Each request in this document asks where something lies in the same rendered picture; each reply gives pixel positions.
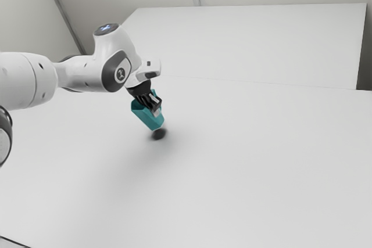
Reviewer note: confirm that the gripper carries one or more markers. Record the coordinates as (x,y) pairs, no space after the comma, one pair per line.
(140,90)

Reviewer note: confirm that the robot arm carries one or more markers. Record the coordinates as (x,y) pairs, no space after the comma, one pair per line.
(87,69)

